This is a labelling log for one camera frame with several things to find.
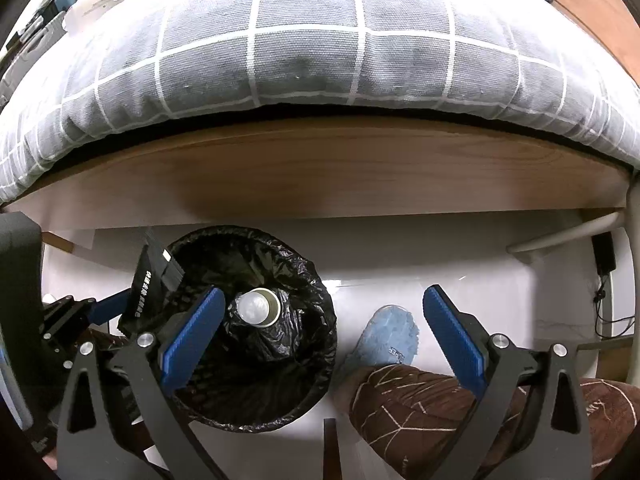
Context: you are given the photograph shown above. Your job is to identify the wooden bed frame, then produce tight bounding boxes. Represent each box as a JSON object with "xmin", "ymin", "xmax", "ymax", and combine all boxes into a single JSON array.
[{"xmin": 2, "ymin": 117, "xmax": 631, "ymax": 233}]

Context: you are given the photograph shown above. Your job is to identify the white paper cup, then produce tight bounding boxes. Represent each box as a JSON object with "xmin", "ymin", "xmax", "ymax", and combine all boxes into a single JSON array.
[{"xmin": 228, "ymin": 287, "xmax": 282, "ymax": 328}]

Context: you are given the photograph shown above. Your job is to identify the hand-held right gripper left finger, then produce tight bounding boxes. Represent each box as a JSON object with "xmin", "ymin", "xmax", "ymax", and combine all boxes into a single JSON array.
[{"xmin": 55, "ymin": 286, "xmax": 227, "ymax": 480}]

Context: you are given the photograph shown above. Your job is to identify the trash bin with black bag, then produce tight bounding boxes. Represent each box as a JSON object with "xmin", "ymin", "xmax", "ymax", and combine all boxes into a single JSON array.
[{"xmin": 119, "ymin": 225, "xmax": 339, "ymax": 433}]

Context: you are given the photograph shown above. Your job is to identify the grey checked bed sheet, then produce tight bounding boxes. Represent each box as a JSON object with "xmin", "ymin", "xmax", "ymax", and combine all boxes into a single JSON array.
[{"xmin": 0, "ymin": 0, "xmax": 640, "ymax": 207}]

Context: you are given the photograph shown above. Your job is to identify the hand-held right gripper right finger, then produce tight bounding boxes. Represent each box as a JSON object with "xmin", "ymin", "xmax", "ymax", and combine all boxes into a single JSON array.
[{"xmin": 422, "ymin": 284, "xmax": 594, "ymax": 480}]

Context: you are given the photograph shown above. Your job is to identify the black snack packet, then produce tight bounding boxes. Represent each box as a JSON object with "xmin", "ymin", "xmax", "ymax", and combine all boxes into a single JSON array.
[{"xmin": 119, "ymin": 230, "xmax": 187, "ymax": 333}]

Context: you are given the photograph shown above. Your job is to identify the dark wooden bar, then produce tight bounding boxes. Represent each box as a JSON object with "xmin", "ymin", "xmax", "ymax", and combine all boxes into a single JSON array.
[{"xmin": 324, "ymin": 417, "xmax": 342, "ymax": 480}]

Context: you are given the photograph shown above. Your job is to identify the blue fluffy slipper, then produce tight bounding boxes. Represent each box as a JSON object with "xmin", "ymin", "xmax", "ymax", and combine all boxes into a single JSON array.
[{"xmin": 350, "ymin": 305, "xmax": 420, "ymax": 368}]

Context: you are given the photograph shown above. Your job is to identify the black cable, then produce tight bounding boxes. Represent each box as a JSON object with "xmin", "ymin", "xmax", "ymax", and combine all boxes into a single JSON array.
[{"xmin": 592, "ymin": 272, "xmax": 636, "ymax": 341}]

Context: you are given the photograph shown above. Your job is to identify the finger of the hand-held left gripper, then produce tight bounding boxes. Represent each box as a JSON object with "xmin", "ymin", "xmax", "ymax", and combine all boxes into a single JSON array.
[{"xmin": 42, "ymin": 290, "xmax": 135, "ymax": 361}]

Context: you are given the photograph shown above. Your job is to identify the wooden headboard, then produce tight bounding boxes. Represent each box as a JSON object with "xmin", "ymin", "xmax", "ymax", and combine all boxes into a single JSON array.
[{"xmin": 550, "ymin": 0, "xmax": 640, "ymax": 86}]

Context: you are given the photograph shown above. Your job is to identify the white metal bed leg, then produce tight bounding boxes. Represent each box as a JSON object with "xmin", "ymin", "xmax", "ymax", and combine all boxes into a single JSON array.
[{"xmin": 506, "ymin": 209, "xmax": 627, "ymax": 267}]

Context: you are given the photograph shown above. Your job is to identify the person's right leg brown pants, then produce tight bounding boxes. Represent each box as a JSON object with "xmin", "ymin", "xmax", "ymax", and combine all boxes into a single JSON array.
[{"xmin": 345, "ymin": 364, "xmax": 640, "ymax": 480}]

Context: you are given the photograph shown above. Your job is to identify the black power adapter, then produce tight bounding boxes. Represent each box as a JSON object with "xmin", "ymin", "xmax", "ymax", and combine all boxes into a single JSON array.
[{"xmin": 591, "ymin": 232, "xmax": 617, "ymax": 276}]

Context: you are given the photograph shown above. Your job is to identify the small wooden block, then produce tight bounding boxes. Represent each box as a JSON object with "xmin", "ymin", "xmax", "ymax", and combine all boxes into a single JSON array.
[{"xmin": 42, "ymin": 231, "xmax": 76, "ymax": 256}]

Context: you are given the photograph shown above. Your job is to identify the grey plastic storage crate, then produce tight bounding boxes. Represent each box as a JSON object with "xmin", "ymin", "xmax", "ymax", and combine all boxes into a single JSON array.
[{"xmin": 0, "ymin": 10, "xmax": 68, "ymax": 93}]

